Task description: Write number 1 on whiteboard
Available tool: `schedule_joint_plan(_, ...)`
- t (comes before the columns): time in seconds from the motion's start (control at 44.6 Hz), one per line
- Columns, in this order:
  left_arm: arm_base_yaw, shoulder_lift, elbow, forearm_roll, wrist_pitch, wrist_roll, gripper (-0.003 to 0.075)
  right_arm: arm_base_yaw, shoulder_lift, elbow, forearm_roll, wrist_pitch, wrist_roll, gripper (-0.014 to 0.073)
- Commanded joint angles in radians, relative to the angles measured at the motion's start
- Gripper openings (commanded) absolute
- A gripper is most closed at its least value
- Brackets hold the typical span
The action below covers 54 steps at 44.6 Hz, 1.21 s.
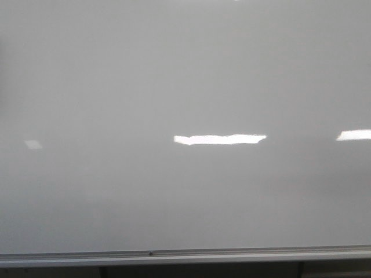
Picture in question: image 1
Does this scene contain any white whiteboard with aluminium frame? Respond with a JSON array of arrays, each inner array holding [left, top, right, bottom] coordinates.
[[1, 1, 370, 268]]

